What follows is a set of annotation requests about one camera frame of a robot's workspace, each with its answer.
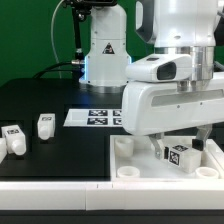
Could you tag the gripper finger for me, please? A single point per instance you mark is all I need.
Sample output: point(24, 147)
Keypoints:
point(157, 142)
point(204, 131)

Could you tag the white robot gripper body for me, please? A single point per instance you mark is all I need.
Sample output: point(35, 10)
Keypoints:
point(155, 108)

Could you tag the white square tabletop tray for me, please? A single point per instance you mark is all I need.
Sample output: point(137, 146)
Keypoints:
point(132, 158)

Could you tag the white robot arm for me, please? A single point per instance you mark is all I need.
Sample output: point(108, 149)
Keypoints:
point(171, 26)

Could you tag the white marker sheet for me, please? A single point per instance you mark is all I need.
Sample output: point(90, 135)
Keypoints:
point(93, 118)

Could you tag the white left barrier piece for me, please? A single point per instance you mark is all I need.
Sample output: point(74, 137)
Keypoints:
point(3, 149)

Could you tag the black camera stand pole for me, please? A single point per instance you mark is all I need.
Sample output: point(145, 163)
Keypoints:
point(81, 9)

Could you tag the white front barrier wall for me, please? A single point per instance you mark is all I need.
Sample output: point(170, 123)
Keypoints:
point(193, 194)

